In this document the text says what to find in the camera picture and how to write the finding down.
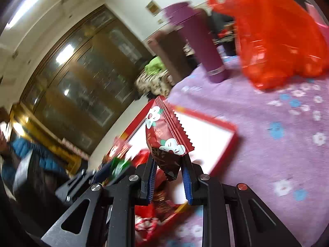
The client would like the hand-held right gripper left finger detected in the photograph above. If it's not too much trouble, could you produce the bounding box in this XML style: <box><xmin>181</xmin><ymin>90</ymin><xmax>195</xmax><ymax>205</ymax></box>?
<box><xmin>41</xmin><ymin>157</ymin><xmax>158</xmax><ymax>247</ymax></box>

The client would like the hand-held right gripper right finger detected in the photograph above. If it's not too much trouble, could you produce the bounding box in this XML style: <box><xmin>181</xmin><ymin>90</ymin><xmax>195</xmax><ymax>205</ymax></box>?
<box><xmin>181</xmin><ymin>157</ymin><xmax>302</xmax><ymax>247</ymax></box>

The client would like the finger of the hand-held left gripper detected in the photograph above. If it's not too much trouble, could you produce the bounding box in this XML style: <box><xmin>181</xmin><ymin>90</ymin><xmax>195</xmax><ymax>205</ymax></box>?
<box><xmin>105</xmin><ymin>166</ymin><xmax>135</xmax><ymax>186</ymax></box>
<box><xmin>93</xmin><ymin>163</ymin><xmax>114</xmax><ymax>183</ymax></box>

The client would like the green candy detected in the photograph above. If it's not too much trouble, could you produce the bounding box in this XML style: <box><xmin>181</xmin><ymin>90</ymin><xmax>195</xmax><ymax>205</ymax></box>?
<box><xmin>109</xmin><ymin>158</ymin><xmax>131</xmax><ymax>177</ymax></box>

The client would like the maroon snack packet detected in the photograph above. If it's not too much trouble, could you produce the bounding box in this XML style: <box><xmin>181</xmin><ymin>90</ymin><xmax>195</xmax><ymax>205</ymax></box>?
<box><xmin>154</xmin><ymin>190</ymin><xmax>180</xmax><ymax>222</ymax></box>

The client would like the red-framed white tray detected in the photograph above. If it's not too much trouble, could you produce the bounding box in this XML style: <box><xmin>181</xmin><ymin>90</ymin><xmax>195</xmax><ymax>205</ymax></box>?
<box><xmin>121</xmin><ymin>100</ymin><xmax>239</xmax><ymax>247</ymax></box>

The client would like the red flower-print snack packet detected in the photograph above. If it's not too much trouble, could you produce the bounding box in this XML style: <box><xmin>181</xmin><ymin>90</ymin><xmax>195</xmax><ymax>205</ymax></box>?
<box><xmin>145</xmin><ymin>95</ymin><xmax>195</xmax><ymax>182</ymax></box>

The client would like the red and white snack packet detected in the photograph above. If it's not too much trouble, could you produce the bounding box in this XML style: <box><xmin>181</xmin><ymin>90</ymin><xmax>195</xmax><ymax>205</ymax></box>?
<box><xmin>135</xmin><ymin>215</ymin><xmax>158</xmax><ymax>237</ymax></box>

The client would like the person in blue jacket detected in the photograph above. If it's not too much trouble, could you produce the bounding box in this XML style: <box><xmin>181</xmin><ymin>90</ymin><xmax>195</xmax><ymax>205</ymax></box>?
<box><xmin>0</xmin><ymin>134</ymin><xmax>65</xmax><ymax>183</ymax></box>

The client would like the purple floral tablecloth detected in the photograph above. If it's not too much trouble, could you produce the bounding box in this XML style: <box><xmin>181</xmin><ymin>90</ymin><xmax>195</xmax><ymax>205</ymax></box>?
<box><xmin>164</xmin><ymin>54</ymin><xmax>329</xmax><ymax>247</ymax></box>

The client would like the wooden glass-door cabinet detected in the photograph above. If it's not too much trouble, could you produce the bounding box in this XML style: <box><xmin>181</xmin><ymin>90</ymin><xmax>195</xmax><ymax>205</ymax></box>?
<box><xmin>8</xmin><ymin>4</ymin><xmax>155</xmax><ymax>160</ymax></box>

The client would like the brown patterned blanket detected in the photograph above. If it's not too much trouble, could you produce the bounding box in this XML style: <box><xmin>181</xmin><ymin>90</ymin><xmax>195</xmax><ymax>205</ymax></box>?
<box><xmin>135</xmin><ymin>71</ymin><xmax>173</xmax><ymax>97</ymax></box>

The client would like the green cloth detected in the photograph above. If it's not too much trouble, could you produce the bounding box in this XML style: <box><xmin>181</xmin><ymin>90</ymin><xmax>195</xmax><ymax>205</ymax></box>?
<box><xmin>144</xmin><ymin>57</ymin><xmax>165</xmax><ymax>75</ymax></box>

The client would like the purple thermos bottle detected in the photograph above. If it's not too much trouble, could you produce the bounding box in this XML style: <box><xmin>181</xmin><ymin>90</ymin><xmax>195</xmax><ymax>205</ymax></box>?
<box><xmin>162</xmin><ymin>2</ymin><xmax>229</xmax><ymax>83</ymax></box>

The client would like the red package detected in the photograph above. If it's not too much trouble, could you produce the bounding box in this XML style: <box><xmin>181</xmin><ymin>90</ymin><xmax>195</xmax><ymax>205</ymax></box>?
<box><xmin>217</xmin><ymin>23</ymin><xmax>237</xmax><ymax>42</ymax></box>

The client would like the orange-red plastic bag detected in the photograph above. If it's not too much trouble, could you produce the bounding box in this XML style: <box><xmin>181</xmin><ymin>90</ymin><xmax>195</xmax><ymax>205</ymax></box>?
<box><xmin>208</xmin><ymin>0</ymin><xmax>329</xmax><ymax>90</ymax></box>

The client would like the yellow wall plaque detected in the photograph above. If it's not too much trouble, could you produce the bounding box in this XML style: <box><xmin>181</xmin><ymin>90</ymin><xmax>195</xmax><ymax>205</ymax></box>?
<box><xmin>146</xmin><ymin>1</ymin><xmax>159</xmax><ymax>14</ymax></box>

